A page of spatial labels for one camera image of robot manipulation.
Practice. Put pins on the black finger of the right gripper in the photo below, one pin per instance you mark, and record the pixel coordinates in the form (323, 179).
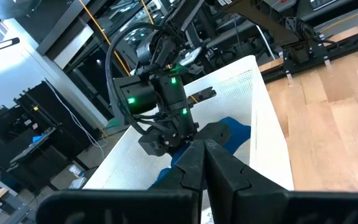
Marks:
(214, 133)
(154, 143)

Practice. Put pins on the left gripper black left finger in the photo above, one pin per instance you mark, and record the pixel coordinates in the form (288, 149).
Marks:
(166, 202)

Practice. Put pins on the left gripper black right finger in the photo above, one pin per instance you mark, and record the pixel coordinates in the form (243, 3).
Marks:
(259, 205)

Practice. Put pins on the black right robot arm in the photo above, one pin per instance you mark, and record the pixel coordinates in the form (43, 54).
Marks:
(172, 96)

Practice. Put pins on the white perforated plastic basket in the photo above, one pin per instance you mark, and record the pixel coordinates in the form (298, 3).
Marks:
(269, 140)

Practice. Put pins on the white paper packages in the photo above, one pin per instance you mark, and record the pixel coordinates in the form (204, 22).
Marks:
(77, 177)

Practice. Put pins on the black equipment rack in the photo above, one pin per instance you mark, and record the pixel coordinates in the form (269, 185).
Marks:
(26, 133)

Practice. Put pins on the dark grey cabinet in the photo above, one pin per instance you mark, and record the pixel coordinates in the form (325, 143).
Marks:
(64, 34)

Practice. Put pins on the black metal table frame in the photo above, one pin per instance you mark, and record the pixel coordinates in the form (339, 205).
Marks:
(346, 49)

